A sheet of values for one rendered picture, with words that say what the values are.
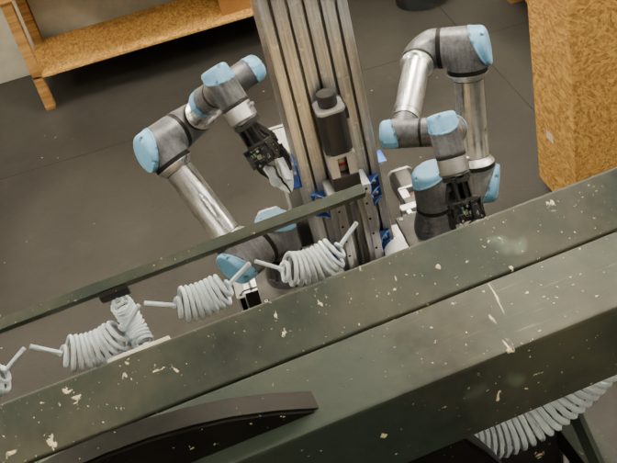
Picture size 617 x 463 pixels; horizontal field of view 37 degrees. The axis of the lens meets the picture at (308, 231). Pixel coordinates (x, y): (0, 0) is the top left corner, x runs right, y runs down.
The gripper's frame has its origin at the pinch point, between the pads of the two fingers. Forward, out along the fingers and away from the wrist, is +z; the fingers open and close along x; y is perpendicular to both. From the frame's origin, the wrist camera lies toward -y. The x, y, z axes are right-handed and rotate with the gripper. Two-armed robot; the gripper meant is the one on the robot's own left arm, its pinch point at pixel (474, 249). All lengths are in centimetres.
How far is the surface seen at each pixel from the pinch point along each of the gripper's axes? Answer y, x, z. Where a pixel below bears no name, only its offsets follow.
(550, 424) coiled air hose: 124, -22, -5
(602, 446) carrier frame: -4, 21, 62
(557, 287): 135, -20, -24
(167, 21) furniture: -464, -81, -124
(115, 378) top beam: 90, -75, -17
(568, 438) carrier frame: -8, 13, 60
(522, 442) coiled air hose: 123, -25, -4
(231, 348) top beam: 89, -58, -16
